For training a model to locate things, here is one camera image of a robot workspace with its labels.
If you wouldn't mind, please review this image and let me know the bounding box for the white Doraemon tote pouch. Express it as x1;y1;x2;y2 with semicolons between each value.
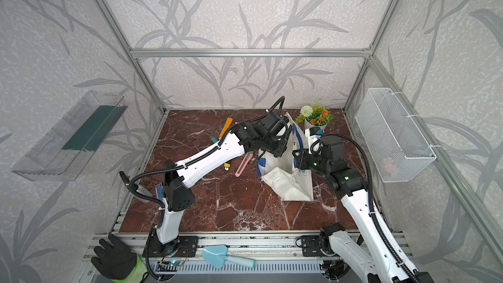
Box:
256;113;314;202

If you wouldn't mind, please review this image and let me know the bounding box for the orange art knife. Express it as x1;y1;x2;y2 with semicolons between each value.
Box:
219;117;233;139

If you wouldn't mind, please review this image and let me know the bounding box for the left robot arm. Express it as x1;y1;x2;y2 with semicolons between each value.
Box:
119;110;293;244

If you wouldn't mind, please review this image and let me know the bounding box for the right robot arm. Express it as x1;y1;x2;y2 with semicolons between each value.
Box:
292;130;433;282

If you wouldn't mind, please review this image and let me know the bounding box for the white power adapter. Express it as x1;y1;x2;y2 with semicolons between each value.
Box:
305;127;323;155

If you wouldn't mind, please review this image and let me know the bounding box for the potted artificial flower plant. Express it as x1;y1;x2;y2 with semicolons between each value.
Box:
295;98;333;130

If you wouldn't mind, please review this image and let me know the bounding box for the blue dotted work glove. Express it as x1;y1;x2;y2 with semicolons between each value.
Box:
155;184;164;200

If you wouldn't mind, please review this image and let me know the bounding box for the light blue trowel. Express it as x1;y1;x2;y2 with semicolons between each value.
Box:
202;245;255;269

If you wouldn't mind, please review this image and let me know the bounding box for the silver black spray bottle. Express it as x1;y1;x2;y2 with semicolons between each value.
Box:
119;171;152;203

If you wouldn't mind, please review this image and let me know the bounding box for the black and green glove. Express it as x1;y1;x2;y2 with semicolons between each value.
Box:
91;234;149;283

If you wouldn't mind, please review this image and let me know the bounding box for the white wire mesh basket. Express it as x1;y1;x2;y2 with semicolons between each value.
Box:
356;88;437;183

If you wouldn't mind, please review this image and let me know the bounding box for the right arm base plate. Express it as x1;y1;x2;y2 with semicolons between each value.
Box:
295;235;326;258

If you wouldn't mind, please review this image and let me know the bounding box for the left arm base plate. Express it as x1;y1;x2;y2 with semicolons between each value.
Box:
142;233;199;258

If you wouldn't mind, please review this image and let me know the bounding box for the clear plastic wall bin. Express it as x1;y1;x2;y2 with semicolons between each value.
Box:
11;91;128;182

